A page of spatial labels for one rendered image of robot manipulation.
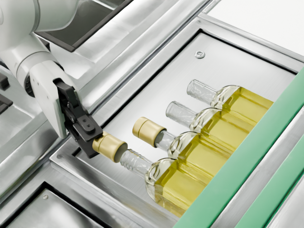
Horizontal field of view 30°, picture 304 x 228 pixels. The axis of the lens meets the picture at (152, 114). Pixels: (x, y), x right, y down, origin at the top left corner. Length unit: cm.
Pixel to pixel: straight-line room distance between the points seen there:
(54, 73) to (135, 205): 25
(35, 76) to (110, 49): 37
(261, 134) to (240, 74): 44
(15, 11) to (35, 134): 25
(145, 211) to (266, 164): 31
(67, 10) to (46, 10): 4
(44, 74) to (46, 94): 4
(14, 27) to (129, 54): 31
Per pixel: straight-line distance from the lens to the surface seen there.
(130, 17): 135
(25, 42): 101
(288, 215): 63
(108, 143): 86
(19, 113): 119
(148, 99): 110
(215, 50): 119
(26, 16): 98
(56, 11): 100
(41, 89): 92
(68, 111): 89
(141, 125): 87
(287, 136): 72
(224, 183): 67
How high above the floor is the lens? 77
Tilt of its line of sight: 25 degrees up
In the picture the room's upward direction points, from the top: 61 degrees counter-clockwise
